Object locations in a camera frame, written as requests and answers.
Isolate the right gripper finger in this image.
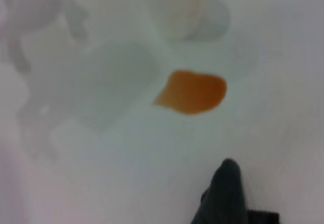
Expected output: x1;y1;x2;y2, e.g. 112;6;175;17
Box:
247;209;280;224

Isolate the brown water stain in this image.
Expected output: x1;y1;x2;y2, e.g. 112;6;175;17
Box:
151;68;228;117

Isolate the dark blue rag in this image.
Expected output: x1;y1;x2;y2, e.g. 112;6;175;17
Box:
189;158;249;224

